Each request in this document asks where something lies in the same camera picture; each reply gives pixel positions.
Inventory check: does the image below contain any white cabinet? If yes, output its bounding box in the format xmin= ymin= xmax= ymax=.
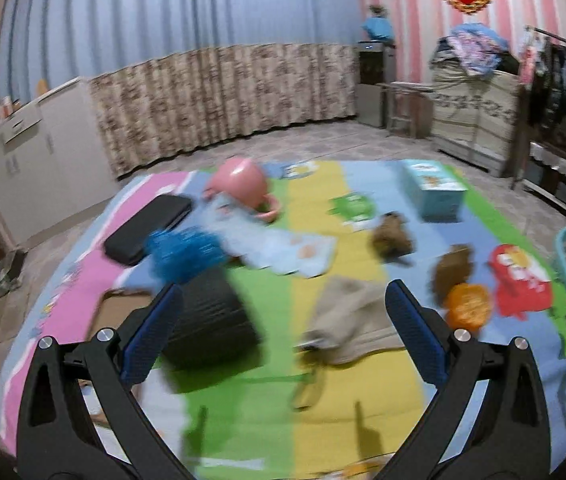
xmin=0 ymin=77 xmax=118 ymax=251

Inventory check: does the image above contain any striped cartoon printed blanket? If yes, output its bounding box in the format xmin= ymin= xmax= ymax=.
xmin=0 ymin=160 xmax=566 ymax=480

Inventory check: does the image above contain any black zip case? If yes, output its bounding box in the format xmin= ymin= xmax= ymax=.
xmin=103 ymin=194 xmax=194 ymax=267

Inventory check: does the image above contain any blue and floral curtain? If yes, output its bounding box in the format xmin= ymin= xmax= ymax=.
xmin=0 ymin=0 xmax=364 ymax=181

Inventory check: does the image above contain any small round side table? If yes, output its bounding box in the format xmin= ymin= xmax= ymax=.
xmin=378 ymin=80 xmax=436 ymax=140

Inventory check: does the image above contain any red white hanging bag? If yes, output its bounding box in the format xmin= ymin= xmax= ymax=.
xmin=518 ymin=35 xmax=539 ymax=86

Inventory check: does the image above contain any beige garment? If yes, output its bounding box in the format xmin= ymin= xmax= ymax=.
xmin=298 ymin=275 xmax=409 ymax=366

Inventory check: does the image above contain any low cabinet with lace cloth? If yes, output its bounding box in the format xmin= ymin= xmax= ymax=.
xmin=523 ymin=142 xmax=566 ymax=233

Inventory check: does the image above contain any chest with patterned cover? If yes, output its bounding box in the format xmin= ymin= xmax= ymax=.
xmin=430 ymin=60 xmax=524 ymax=176

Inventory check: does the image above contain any grey water dispenser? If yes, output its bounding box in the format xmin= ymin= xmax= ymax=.
xmin=355 ymin=40 xmax=396 ymax=128

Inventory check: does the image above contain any brown flat cardboard box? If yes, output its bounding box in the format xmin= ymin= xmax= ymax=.
xmin=85 ymin=287 xmax=164 ymax=346

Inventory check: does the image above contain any clothes rack with dark clothes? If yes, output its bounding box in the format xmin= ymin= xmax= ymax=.
xmin=510 ymin=24 xmax=566 ymax=191

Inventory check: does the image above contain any light blue printed cloth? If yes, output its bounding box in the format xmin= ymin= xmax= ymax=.
xmin=203 ymin=195 xmax=339 ymax=278

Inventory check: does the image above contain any orange peel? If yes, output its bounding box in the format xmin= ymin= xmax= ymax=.
xmin=444 ymin=282 xmax=493 ymax=333

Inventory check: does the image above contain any light blue tissue box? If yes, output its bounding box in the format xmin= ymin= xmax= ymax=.
xmin=402 ymin=159 xmax=468 ymax=222

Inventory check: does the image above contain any blue mesh sponge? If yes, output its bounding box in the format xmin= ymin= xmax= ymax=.
xmin=144 ymin=226 xmax=229 ymax=281

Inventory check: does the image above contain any black ribbed plastic container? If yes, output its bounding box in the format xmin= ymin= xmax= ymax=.
xmin=160 ymin=265 xmax=264 ymax=371

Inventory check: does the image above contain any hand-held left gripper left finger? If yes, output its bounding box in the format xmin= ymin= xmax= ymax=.
xmin=15 ymin=282 xmax=199 ymax=480

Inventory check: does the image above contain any blue covered plant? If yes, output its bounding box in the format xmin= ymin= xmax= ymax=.
xmin=360 ymin=4 xmax=396 ymax=43

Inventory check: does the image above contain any pile of folded clothes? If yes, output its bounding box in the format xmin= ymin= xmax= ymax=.
xmin=430 ymin=21 xmax=519 ymax=78

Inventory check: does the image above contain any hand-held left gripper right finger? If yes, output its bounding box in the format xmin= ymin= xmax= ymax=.
xmin=373 ymin=280 xmax=551 ymax=480

